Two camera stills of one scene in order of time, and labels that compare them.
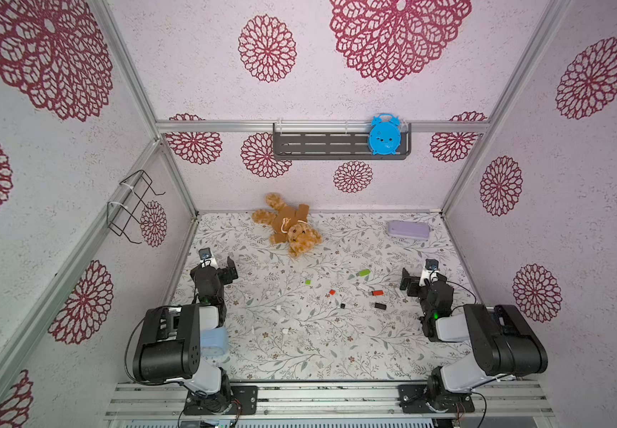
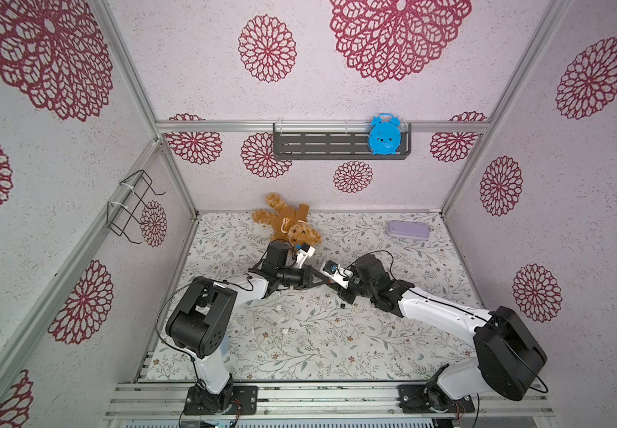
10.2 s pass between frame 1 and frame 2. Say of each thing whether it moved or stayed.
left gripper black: moved
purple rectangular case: stayed
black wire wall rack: stayed
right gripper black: moved
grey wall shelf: stayed
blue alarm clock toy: stayed
